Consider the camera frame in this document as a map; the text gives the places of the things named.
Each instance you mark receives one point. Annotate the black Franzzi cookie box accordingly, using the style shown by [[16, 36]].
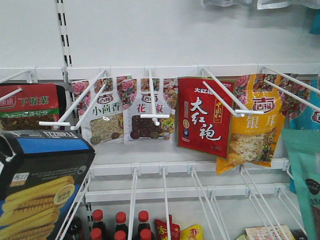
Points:
[[41, 173]]

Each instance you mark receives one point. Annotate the teal goji berry pouch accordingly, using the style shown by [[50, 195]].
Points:
[[303, 147]]

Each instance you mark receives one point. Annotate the sichuan pepper spice pouch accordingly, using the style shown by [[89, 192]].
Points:
[[136, 100]]

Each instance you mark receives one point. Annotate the red tea pouch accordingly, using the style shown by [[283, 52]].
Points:
[[203, 122]]

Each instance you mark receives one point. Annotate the white centre display hook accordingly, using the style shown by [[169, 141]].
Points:
[[153, 116]]

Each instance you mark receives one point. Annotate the fennel seed spice pouch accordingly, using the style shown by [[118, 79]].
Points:
[[101, 110]]

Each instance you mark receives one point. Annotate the white T-end display hook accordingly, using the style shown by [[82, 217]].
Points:
[[61, 122]]

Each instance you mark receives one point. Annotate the white right display hook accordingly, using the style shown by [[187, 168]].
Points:
[[238, 113]]

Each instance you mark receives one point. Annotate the yellow white fungus pouch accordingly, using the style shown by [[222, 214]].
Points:
[[253, 138]]

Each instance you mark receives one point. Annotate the red seasoning sachet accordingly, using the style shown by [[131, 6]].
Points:
[[162, 231]]

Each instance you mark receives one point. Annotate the yellow snack sachet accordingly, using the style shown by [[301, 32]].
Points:
[[194, 232]]

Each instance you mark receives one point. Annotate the red pickled vegetable pouch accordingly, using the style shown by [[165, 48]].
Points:
[[37, 102]]

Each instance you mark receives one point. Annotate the blue red date pouch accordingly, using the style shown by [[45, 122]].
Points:
[[306, 118]]

